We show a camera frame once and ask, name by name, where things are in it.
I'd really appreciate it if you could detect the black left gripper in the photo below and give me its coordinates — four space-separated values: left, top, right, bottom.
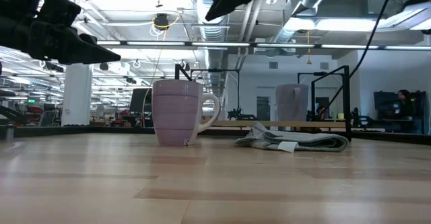
0 14 122 65

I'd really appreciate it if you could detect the pink mug white handle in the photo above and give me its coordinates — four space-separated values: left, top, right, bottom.
151 79 222 147

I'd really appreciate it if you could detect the large pale lilac mug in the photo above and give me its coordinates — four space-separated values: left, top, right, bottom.
275 83 310 122

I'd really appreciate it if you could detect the white square pillar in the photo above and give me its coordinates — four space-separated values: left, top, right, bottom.
61 63 94 126

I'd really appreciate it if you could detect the grey office chair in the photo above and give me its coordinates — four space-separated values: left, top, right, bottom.
38 110 57 127

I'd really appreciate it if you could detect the black monitor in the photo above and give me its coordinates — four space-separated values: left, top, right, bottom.
129 87 154 114

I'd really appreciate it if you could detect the grey folded towel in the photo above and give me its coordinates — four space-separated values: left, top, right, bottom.
233 121 350 153

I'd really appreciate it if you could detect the person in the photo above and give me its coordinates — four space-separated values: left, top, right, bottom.
392 89 418 133

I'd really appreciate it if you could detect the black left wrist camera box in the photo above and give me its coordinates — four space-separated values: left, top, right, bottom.
38 0 82 27

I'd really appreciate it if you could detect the overhead rig frame bar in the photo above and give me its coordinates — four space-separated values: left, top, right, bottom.
96 38 431 52

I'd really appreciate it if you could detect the black ceiling cable reel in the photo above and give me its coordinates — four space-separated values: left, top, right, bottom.
153 12 171 32

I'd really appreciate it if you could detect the black table edge rail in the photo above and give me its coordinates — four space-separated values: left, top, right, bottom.
0 124 431 147

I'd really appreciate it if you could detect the yellow hanging cord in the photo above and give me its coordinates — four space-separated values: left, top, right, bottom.
305 30 312 65

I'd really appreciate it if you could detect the black metal rack frame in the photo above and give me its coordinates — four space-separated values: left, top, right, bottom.
173 63 352 143

